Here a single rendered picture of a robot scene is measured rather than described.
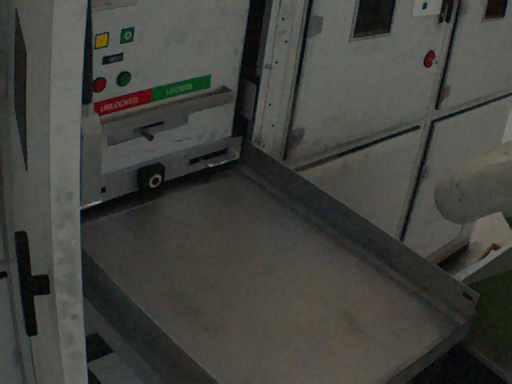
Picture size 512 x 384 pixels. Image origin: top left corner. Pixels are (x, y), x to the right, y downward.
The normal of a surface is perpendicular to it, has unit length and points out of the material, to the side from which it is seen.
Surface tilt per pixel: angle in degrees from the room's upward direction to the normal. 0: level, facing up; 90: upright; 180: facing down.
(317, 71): 90
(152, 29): 90
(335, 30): 90
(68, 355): 90
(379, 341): 0
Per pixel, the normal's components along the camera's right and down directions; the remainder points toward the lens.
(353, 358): 0.13, -0.85
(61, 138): 0.38, 0.52
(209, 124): 0.66, 0.46
